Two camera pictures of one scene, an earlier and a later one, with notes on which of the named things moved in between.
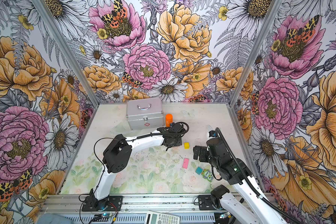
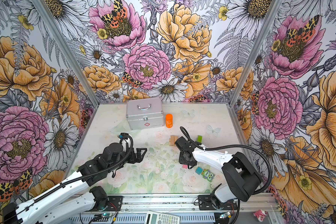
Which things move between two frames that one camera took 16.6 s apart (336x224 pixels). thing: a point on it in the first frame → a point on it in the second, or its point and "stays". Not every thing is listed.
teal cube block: (199, 170) stays
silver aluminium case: (145, 113) stays
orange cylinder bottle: (169, 119) stays
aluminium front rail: (59, 203) stays
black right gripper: (203, 150) → (181, 161)
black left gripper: (179, 143) → (139, 157)
